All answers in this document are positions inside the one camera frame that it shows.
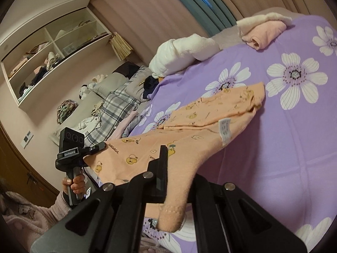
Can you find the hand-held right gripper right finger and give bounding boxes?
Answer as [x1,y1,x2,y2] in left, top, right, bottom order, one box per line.
[187,175,308,253]

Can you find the white crumpled clothes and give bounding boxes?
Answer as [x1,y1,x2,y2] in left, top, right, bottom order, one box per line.
[76,115,104,135]

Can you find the cream fleece cloth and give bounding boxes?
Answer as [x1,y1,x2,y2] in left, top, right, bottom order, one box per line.
[236,12,293,36]

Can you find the purple floral bedsheet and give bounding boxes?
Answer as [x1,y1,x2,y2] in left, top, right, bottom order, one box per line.
[87,14,337,253]

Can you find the pink folded cloth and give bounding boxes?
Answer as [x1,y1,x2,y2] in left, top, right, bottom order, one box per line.
[242,20,287,50]

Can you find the pink curtain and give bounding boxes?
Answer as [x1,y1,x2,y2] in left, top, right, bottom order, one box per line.
[88,0,337,66]

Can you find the grey quilted cloth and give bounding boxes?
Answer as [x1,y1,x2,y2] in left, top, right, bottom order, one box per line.
[130,67,154,101]

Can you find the pile of striped cloth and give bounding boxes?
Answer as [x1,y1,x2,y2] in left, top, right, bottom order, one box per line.
[56,99,79,125]

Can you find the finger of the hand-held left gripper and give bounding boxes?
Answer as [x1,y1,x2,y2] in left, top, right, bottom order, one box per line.
[84,142,109,159]

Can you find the person's left hand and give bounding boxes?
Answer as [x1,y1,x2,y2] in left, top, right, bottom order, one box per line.
[61,173,87,201]

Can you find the black and white plush toy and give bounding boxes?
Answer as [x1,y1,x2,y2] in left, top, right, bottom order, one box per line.
[78,84,92,101]

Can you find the wall switch panel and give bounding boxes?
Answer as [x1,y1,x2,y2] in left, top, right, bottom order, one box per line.
[21,130,34,149]

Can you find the dark brown pillow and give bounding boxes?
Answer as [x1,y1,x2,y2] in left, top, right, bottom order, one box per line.
[113,61,143,80]

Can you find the pile of pink clothes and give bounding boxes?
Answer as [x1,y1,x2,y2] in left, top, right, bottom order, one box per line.
[9,41,51,79]

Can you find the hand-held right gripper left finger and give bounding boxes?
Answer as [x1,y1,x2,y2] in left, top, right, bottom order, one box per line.
[30,145,168,253]

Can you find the beige blanket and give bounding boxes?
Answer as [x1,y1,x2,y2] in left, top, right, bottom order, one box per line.
[211,25,244,50]

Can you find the grey pillow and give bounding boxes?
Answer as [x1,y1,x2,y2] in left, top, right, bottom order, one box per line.
[93,71,127,98]

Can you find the teal curtain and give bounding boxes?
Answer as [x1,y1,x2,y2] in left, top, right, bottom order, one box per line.
[159,0,237,38]

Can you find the white wall shelf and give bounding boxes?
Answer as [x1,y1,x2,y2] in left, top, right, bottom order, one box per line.
[0,7,111,108]

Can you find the grey plaid blanket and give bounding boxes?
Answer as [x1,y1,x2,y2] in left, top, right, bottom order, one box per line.
[84,83,143,144]

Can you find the white rolled blanket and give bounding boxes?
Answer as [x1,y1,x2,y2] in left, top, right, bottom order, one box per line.
[149,33,221,78]

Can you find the orange printed baby garment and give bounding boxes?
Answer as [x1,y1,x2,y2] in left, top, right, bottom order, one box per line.
[83,82,266,233]

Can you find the dark navy cloth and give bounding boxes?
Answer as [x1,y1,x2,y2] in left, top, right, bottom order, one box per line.
[142,75,161,99]

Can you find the wooden door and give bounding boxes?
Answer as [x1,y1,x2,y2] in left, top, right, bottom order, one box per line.
[0,122,62,199]

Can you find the pile of dark clothes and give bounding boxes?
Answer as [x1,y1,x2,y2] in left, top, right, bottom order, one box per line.
[18,66,48,96]

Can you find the rolled bamboo mat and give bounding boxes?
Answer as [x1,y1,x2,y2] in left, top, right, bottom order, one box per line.
[109,32,134,61]

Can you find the pile of light clothes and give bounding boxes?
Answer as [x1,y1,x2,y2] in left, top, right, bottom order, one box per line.
[45,51,63,71]

